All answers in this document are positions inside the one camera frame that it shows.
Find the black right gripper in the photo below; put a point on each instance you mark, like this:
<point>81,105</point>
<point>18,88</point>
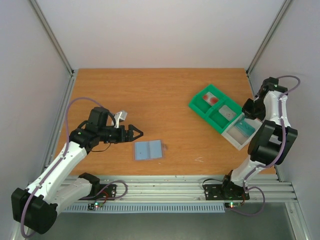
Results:
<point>249,109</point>

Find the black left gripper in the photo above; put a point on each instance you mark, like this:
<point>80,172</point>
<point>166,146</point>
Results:
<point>123,138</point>

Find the pink leather card holder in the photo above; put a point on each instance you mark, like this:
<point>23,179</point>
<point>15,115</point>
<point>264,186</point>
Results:
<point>148,150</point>

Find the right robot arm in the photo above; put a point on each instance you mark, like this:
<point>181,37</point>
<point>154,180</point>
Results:
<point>270,144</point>

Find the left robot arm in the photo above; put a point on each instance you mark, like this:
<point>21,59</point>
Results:
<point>38,206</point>

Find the teal card stack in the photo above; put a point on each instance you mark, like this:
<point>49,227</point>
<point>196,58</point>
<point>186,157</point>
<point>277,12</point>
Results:
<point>245,128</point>

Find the red circle card stack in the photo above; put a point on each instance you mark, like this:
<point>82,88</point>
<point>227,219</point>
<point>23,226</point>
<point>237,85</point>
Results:
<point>210,98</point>

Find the white bin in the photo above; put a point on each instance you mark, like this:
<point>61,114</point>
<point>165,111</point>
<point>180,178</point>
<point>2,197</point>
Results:
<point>235,137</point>

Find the small green bin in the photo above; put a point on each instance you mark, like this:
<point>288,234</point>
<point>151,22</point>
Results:
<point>217,121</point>

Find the large green bin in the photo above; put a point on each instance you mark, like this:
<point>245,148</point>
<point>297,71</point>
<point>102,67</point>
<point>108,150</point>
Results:
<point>200,107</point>

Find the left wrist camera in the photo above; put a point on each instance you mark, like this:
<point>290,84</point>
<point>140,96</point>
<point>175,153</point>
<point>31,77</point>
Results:
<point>119,117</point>

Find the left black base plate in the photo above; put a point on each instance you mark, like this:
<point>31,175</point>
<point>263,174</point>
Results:
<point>109,192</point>

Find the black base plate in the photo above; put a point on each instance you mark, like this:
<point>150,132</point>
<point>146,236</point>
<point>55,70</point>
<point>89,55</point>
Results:
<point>109,192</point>
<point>218,192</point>

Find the aluminium front rail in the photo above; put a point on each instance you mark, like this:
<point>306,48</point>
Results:
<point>171,188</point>

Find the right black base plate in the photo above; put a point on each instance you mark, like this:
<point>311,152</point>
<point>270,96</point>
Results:
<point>218,192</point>

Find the grey slotted cable duct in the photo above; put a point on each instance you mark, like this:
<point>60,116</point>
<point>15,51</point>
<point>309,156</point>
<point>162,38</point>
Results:
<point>146,208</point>

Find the aluminium frame post right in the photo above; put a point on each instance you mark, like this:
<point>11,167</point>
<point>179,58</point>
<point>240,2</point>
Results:
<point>286,4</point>

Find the aluminium frame post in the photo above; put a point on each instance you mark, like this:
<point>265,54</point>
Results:
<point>48,30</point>
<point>286,4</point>

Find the aluminium frame post left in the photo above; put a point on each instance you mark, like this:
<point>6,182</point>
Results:
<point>48,30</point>

